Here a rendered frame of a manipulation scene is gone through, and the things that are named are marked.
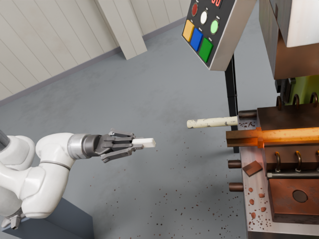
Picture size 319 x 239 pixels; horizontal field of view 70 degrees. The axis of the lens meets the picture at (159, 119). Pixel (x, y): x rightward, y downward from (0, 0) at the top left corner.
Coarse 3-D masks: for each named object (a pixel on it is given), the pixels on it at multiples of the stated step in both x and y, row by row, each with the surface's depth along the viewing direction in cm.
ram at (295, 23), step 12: (276, 0) 31; (288, 0) 25; (300, 0) 24; (312, 0) 24; (276, 12) 32; (288, 12) 26; (300, 12) 25; (312, 12) 24; (288, 24) 26; (300, 24) 26; (312, 24) 25; (288, 36) 27; (300, 36) 27; (312, 36) 26
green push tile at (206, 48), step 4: (204, 40) 94; (208, 40) 92; (204, 44) 94; (208, 44) 91; (212, 44) 90; (204, 48) 94; (208, 48) 91; (212, 48) 90; (200, 52) 97; (204, 52) 94; (208, 52) 91; (204, 56) 94; (208, 56) 92; (204, 60) 94
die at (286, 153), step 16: (272, 112) 68; (288, 112) 67; (304, 112) 65; (272, 128) 63; (288, 128) 62; (272, 144) 60; (288, 144) 59; (304, 144) 58; (272, 160) 58; (288, 160) 57; (304, 160) 56
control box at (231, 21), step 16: (192, 0) 104; (208, 0) 91; (224, 0) 82; (240, 0) 76; (256, 0) 78; (192, 16) 104; (208, 16) 92; (224, 16) 82; (240, 16) 80; (192, 32) 105; (208, 32) 92; (224, 32) 83; (240, 32) 84; (192, 48) 105; (224, 48) 87; (208, 64) 93; (224, 64) 93
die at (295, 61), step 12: (264, 0) 41; (264, 12) 42; (264, 24) 43; (276, 24) 32; (264, 36) 44; (276, 36) 33; (276, 48) 34; (288, 48) 33; (300, 48) 33; (312, 48) 33; (276, 60) 35; (288, 60) 35; (300, 60) 35; (312, 60) 34; (276, 72) 37; (288, 72) 36; (300, 72) 36; (312, 72) 36
